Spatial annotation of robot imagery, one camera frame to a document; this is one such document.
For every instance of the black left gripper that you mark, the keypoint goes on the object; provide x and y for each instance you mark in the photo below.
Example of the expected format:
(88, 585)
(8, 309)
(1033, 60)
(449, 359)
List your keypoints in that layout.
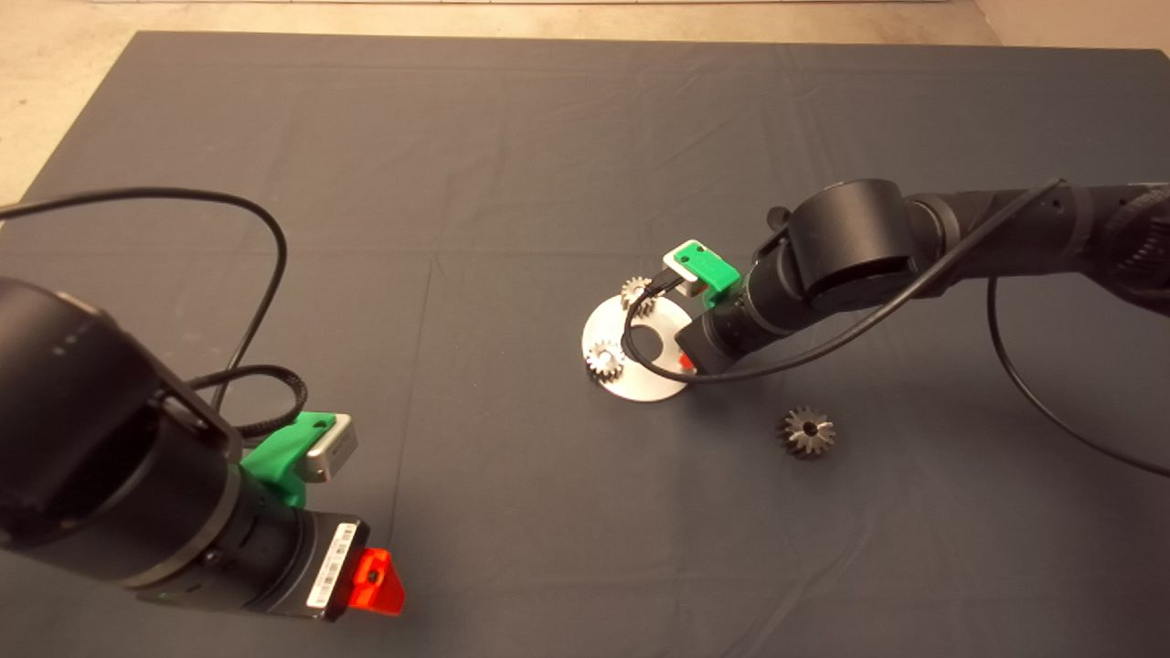
(315, 567)

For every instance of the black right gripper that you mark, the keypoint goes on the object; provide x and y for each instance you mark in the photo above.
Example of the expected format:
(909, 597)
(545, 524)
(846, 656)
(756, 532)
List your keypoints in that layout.
(717, 343)

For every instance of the large steel gear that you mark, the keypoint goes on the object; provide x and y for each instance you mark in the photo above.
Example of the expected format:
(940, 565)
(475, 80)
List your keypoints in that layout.
(806, 432)

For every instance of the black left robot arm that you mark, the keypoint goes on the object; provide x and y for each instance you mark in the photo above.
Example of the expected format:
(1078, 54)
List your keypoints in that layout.
(73, 429)

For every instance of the small steel gear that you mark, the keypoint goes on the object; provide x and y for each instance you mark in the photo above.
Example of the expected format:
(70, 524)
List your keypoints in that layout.
(632, 294)
(605, 361)

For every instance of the round metal plate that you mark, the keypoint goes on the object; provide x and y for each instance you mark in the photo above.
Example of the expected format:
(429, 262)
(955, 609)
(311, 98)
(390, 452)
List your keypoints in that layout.
(654, 388)

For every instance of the dark grey table cloth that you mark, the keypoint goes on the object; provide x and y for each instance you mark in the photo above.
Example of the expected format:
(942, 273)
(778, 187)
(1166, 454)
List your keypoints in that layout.
(548, 183)

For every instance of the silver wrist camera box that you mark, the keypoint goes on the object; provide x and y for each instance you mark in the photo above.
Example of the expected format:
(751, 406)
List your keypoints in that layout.
(681, 270)
(329, 452)

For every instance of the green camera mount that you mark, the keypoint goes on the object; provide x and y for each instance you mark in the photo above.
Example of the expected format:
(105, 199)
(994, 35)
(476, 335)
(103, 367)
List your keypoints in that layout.
(713, 267)
(283, 448)

